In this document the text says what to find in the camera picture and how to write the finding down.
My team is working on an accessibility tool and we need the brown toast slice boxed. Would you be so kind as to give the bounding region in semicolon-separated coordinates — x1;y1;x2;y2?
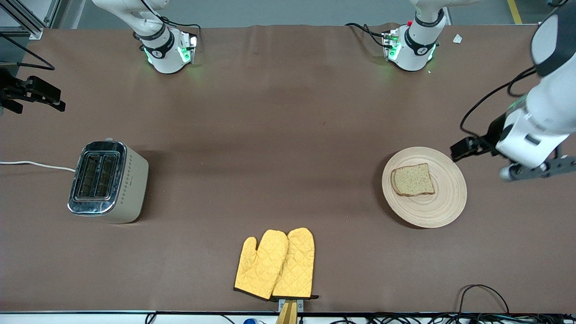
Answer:
391;163;436;197

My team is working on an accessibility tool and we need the round wooden plate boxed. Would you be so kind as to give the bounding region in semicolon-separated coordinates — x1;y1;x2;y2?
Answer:
382;147;468;229

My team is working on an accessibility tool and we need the cream and chrome toaster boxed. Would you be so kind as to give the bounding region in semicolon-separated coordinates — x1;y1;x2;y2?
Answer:
67;138;149;224

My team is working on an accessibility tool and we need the brown table cover sheet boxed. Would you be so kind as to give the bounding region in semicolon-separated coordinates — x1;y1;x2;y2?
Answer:
0;23;576;314

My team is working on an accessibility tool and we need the yellow quilted oven mitt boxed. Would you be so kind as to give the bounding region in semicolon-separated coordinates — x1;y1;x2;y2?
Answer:
234;229;289;301
271;227;319;300

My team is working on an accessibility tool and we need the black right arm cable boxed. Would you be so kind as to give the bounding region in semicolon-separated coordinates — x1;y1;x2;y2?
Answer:
0;32;56;72

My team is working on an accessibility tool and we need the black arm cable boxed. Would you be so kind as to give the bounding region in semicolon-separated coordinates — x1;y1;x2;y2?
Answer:
0;32;56;72
459;67;539;138

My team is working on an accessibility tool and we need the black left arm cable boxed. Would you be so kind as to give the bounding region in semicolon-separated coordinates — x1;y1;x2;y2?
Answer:
459;67;539;138

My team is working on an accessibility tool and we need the white toaster power cord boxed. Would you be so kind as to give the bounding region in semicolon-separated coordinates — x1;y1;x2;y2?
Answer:
0;160;76;173

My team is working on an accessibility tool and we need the aluminium frame profile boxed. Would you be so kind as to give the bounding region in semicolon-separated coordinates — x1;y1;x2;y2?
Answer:
0;0;45;40

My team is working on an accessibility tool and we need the black looped cable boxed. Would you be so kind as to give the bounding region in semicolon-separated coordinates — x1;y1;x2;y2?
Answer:
458;284;511;315

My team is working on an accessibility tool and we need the black left base cable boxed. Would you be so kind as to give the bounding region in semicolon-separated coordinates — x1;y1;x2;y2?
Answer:
345;22;388;48

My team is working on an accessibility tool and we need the wooden stick with metal bracket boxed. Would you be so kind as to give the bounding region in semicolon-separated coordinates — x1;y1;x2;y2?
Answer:
275;298;304;324

